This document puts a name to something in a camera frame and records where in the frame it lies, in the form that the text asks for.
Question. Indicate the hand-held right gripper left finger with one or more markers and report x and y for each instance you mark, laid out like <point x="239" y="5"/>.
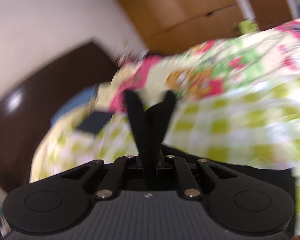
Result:
<point x="122" y="170"/>

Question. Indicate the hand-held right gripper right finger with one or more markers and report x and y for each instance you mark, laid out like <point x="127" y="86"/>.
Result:
<point x="181" y="175"/>

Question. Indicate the black pants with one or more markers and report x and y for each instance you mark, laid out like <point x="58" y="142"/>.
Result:
<point x="150" y="135"/>

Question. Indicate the blue pillow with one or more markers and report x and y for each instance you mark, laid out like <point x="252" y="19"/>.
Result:
<point x="72" y="107"/>

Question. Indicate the checked cartoon print blanket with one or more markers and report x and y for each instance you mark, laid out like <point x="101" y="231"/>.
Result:
<point x="240" y="120"/>

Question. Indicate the dark brown wooden headboard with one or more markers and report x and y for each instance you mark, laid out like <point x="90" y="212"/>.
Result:
<point x="40" y="100"/>

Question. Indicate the pink and white bag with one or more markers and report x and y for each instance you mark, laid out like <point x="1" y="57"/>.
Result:
<point x="130" y="58"/>

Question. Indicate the bright green cloth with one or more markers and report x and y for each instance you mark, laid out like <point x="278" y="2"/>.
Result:
<point x="247" y="26"/>

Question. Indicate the wooden wardrobe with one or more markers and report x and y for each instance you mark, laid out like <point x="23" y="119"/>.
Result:
<point x="165" y="10"/>

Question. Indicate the brown wooden door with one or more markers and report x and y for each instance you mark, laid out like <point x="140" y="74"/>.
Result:
<point x="270" y="2"/>

